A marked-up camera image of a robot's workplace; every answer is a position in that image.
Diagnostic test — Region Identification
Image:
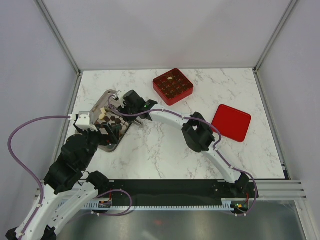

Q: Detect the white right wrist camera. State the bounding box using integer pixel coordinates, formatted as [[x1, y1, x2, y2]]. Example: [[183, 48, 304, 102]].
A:
[[109, 90, 126, 108]]

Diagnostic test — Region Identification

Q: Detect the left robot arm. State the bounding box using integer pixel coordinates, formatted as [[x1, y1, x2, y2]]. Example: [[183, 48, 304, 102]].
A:
[[5, 123, 121, 240]]

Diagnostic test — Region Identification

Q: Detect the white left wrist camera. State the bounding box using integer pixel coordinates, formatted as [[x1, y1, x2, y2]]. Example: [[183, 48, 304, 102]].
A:
[[68, 111, 98, 133]]

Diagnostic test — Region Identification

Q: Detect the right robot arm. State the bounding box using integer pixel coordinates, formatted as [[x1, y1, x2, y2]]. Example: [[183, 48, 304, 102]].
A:
[[115, 90, 257, 198]]

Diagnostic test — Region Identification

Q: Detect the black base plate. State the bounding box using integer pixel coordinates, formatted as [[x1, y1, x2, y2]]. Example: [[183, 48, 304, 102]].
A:
[[107, 179, 259, 208]]

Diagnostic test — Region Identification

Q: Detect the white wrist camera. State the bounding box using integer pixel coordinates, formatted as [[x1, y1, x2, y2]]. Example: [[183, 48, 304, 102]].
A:
[[109, 90, 126, 108], [68, 111, 98, 133]]

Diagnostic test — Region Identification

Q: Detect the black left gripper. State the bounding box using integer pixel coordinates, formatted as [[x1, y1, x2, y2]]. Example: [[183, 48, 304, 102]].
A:
[[75, 121, 121, 168]]

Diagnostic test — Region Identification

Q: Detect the aluminium frame rail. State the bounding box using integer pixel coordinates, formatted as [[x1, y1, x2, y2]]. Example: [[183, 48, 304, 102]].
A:
[[256, 179, 307, 201]]

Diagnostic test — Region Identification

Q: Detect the round white chocolate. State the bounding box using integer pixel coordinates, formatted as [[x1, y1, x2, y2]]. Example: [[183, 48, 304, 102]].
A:
[[98, 113, 106, 120]]

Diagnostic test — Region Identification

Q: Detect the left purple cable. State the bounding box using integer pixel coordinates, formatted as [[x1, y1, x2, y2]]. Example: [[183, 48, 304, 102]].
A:
[[7, 114, 73, 236]]

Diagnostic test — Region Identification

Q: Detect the red box lid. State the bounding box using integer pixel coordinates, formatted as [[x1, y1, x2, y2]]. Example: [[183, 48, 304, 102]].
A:
[[211, 104, 252, 143]]

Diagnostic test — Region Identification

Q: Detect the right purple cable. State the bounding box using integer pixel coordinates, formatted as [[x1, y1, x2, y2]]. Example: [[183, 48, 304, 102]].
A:
[[107, 94, 258, 218]]

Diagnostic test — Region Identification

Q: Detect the purple cable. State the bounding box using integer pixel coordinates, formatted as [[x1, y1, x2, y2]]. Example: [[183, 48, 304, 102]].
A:
[[107, 94, 258, 218], [7, 114, 73, 236]]

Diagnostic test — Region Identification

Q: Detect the stainless steel tray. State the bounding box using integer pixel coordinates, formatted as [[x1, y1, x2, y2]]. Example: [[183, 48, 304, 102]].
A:
[[91, 89, 132, 153]]

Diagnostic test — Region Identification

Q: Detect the white cable duct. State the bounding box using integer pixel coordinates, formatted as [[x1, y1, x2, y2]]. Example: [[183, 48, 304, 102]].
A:
[[42, 197, 251, 213]]

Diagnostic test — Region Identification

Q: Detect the red chocolate box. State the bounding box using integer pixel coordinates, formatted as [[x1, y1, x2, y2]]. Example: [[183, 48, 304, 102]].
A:
[[152, 68, 194, 106]]

